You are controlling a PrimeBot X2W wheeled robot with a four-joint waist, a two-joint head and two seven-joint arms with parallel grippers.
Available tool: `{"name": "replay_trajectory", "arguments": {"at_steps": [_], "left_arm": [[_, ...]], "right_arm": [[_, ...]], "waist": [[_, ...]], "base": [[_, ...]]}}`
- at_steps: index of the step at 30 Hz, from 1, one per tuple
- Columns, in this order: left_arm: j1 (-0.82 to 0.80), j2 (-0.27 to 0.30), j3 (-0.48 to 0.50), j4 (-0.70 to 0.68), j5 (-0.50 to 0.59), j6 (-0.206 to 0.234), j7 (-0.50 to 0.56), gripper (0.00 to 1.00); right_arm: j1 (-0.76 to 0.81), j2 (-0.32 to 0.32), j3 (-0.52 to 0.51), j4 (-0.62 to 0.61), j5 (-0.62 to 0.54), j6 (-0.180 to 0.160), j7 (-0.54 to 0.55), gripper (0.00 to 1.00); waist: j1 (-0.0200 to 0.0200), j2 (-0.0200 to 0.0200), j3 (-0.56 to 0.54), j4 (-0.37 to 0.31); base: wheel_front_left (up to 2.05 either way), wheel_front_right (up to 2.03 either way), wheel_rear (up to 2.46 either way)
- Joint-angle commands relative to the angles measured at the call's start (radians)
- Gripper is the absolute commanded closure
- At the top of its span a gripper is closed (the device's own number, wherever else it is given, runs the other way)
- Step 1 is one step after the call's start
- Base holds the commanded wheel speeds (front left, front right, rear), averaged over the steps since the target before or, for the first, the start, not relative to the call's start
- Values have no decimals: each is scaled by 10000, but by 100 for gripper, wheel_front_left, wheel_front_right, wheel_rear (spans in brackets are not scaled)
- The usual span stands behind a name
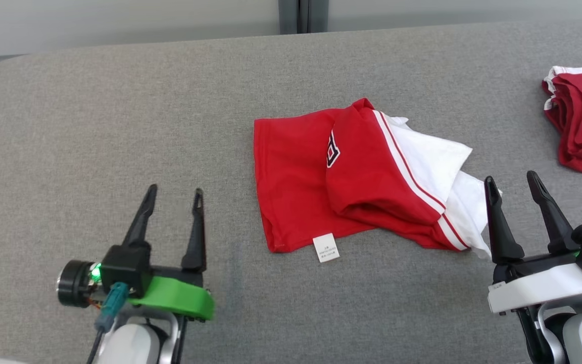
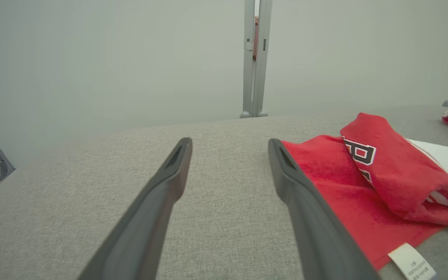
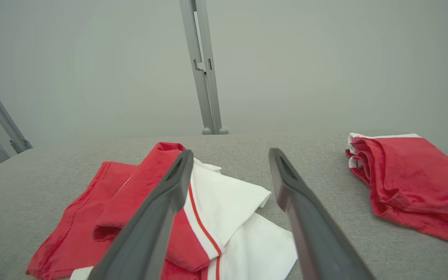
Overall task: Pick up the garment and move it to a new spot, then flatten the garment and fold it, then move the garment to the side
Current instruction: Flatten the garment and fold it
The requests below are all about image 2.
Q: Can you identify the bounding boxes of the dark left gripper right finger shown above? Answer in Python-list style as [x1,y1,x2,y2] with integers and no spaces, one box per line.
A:
[268,138,382,280]

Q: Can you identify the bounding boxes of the grey double partition post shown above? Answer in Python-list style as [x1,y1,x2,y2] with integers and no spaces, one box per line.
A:
[240,0,273,119]

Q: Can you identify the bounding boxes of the red jersey with care label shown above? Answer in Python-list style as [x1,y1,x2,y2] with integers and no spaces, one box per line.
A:
[280,112,448,280]

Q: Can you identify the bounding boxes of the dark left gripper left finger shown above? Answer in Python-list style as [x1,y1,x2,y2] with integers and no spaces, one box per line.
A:
[77,137,193,280]

